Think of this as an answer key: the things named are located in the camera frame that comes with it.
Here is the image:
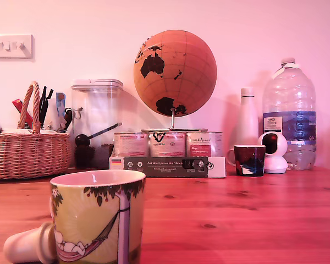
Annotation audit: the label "white insulated bottle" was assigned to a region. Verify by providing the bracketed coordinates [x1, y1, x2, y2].
[234, 87, 260, 146]

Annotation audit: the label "small dark painted mug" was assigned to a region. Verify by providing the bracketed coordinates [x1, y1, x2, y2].
[227, 144, 267, 177]

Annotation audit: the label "dark brown handled tool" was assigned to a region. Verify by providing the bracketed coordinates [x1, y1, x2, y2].
[62, 108, 74, 132]

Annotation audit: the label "white papers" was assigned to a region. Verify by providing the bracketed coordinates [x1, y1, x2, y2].
[0, 127, 60, 135]

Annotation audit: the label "red packet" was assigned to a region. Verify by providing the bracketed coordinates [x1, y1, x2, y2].
[12, 99, 34, 130]

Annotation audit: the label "cork globe on metal stand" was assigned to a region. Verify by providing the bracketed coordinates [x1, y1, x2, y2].
[133, 29, 218, 133]

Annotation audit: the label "dark coffee beans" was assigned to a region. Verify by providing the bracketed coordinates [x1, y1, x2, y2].
[74, 142, 115, 169]

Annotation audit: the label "white light switch plate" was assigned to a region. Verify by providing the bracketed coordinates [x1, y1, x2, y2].
[0, 34, 34, 59]

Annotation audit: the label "silver can black scribble logo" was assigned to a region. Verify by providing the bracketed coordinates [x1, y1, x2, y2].
[148, 131, 186, 158]

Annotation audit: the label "wicker basket with handle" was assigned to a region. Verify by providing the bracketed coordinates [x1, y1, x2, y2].
[0, 81, 72, 180]

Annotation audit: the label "silver can pink label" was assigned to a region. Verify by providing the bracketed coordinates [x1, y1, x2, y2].
[114, 132, 150, 158]

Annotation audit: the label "large clear water bottle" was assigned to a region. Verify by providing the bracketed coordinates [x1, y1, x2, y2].
[262, 57, 317, 171]

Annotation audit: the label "small white round camera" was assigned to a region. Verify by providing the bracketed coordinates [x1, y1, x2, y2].
[257, 131, 289, 174]

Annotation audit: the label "clear plastic storage container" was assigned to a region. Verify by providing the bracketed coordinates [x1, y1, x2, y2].
[70, 79, 124, 169]

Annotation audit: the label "blue white packet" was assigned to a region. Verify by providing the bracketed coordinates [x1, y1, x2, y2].
[56, 92, 67, 119]

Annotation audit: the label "yellow hammock print mug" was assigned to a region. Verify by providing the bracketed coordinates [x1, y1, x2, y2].
[49, 169, 147, 264]

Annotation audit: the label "black pen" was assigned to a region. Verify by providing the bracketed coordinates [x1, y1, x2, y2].
[39, 86, 48, 125]
[42, 89, 54, 125]

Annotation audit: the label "black coffee scoop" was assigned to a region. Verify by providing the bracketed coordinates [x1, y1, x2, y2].
[75, 122, 123, 148]

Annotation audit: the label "black white cardboard tray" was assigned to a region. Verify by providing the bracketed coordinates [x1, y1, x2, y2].
[109, 156, 227, 179]

